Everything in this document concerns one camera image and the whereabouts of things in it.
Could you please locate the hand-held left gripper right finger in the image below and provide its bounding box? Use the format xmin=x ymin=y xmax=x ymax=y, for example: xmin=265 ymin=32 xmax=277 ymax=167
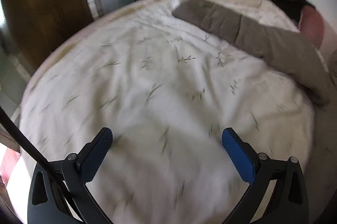
xmin=222 ymin=127 xmax=310 ymax=224

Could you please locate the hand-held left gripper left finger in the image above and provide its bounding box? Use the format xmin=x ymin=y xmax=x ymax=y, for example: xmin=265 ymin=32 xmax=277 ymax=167
xmin=26 ymin=127 xmax=114 ymax=224

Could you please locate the olive quilted blanket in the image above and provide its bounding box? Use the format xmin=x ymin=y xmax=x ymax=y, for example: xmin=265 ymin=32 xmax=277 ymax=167
xmin=172 ymin=0 xmax=336 ymax=109

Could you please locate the white leaf-print bed sheet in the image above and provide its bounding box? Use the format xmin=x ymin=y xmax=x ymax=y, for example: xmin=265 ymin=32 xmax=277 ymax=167
xmin=18 ymin=0 xmax=316 ymax=224

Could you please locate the pink bolster with red ends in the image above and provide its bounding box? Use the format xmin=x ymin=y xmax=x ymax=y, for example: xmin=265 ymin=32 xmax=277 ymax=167
xmin=300 ymin=5 xmax=325 ymax=48

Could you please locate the black cloth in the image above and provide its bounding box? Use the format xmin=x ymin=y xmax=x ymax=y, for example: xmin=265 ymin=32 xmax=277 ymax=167
xmin=259 ymin=0 xmax=316 ymax=23

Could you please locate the wooden cabinet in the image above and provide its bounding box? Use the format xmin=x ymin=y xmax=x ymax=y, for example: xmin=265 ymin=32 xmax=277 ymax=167
xmin=0 ymin=0 xmax=94 ymax=73

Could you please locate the black cable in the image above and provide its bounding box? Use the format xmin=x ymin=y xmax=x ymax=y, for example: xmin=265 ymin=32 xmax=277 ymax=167
xmin=0 ymin=106 xmax=88 ymax=224

